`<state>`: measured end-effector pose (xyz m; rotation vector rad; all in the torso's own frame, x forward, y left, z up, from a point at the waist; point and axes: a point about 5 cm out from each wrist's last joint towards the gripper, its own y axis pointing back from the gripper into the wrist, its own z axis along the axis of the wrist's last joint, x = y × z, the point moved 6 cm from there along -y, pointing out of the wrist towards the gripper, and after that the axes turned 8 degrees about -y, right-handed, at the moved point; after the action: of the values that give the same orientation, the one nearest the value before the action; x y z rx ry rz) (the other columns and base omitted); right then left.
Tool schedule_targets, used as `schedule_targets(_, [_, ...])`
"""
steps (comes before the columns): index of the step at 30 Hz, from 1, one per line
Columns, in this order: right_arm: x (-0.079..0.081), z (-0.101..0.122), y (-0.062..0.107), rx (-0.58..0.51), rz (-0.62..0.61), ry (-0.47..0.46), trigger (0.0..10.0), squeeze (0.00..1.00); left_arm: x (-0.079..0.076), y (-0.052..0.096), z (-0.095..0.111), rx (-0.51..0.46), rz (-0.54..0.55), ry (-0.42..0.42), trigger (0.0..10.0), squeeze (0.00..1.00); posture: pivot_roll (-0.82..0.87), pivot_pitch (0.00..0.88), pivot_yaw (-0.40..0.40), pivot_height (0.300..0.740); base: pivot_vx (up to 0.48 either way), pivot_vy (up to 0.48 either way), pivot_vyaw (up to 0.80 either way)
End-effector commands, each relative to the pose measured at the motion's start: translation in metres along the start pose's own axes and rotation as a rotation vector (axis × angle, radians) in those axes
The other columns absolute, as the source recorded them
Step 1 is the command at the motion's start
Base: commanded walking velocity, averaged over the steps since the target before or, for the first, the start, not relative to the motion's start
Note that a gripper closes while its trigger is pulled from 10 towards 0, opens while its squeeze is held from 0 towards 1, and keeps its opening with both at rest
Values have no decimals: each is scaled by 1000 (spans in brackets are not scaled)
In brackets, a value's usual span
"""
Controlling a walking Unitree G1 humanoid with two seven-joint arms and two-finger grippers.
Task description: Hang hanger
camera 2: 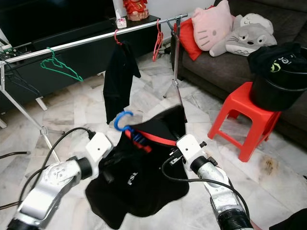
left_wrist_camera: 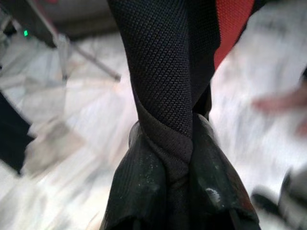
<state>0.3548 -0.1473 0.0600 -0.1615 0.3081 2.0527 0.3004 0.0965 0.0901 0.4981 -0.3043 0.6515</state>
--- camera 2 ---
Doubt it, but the black wire hanger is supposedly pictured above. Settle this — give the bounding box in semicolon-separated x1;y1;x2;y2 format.
5;53;46;96

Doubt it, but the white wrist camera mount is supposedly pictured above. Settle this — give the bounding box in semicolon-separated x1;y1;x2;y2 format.
85;132;115;167
175;134;204;168

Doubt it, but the pink cat face pillow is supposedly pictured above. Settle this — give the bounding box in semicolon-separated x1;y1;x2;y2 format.
191;0;235;52

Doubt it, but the green plastic hanger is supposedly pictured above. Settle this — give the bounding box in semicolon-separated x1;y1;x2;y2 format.
40;47;84;82

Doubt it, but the dark grey sofa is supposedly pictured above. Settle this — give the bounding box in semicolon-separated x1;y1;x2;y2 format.
170;0;307;144

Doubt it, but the black soundbar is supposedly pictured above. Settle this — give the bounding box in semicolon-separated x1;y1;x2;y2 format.
36;20;116;49

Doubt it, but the white pink tissue box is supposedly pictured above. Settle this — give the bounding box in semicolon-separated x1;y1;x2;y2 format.
115;11;128;28

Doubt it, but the red buddha statue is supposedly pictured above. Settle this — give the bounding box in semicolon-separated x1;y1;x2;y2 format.
123;0;149;22

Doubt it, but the red plastic hanger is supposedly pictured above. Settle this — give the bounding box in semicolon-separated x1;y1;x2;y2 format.
153;19;164;62

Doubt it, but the red plastic stool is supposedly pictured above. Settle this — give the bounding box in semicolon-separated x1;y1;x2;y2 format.
208;81;283;162

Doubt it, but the metal clothes rack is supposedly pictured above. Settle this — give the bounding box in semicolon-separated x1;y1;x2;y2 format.
0;13;189;163

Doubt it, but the black flat television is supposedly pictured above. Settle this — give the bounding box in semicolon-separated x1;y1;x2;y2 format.
0;0;116;46

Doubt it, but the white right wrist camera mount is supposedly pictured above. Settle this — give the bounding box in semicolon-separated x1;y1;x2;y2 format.
175;134;204;168

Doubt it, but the black plastic bucket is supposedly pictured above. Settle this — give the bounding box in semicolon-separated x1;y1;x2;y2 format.
249;57;307;112

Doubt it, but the pink plastic hanger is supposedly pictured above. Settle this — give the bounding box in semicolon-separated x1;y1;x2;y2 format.
114;29;123;46

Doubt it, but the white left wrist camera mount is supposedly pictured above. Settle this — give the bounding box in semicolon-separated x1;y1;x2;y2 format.
85;132;115;167

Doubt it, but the black television console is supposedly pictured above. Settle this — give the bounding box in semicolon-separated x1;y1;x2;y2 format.
0;17;166;115

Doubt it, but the black garment with red trim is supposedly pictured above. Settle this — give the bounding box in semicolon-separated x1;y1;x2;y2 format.
85;105;192;230

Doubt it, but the blue plastic hanger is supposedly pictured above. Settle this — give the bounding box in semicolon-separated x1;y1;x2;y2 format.
114;110;147;149

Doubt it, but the grey totoro plush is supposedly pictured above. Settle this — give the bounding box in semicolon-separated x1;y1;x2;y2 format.
209;13;279;57

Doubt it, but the plain black shirt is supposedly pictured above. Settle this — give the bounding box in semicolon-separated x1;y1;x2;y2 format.
103;41;142;124

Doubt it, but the small green white cup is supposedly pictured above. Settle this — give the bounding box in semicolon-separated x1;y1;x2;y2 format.
1;42;14;53

